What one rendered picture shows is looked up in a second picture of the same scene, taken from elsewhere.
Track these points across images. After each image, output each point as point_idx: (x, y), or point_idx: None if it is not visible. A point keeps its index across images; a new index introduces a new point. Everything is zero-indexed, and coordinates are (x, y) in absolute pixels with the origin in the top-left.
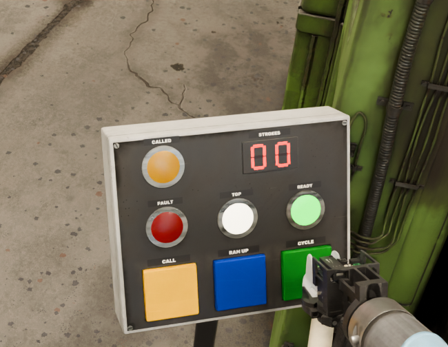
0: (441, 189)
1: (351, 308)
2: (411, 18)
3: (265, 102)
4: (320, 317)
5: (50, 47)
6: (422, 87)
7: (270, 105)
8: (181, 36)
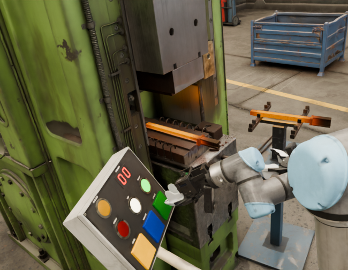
0: (145, 165)
1: (207, 177)
2: (108, 110)
3: (5, 247)
4: (193, 199)
5: None
6: (122, 133)
7: (8, 246)
8: None
